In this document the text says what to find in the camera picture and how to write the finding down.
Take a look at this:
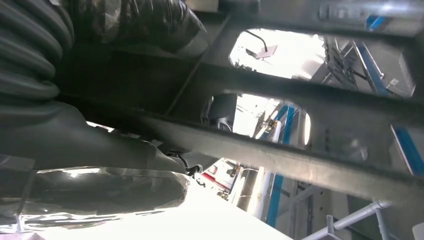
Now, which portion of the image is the blue metal post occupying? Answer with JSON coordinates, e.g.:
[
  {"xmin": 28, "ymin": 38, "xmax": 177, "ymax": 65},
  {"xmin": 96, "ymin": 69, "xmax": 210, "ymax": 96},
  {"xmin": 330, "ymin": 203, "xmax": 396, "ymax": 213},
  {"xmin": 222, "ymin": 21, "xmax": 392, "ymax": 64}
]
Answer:
[{"xmin": 264, "ymin": 105, "xmax": 296, "ymax": 230}]

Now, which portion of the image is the blue metal rack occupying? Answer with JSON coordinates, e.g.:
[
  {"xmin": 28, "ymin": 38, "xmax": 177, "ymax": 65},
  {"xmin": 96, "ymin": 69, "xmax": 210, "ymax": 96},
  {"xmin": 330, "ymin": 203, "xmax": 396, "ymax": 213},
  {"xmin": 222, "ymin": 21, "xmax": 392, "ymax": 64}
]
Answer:
[{"xmin": 322, "ymin": 14, "xmax": 424, "ymax": 178}]

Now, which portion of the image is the grey pipe frame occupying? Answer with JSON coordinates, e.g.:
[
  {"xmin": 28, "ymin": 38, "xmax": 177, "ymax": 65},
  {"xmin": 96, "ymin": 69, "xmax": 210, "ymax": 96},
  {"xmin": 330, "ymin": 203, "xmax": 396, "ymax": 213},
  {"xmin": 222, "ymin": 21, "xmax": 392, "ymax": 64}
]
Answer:
[{"xmin": 301, "ymin": 199, "xmax": 397, "ymax": 240}]

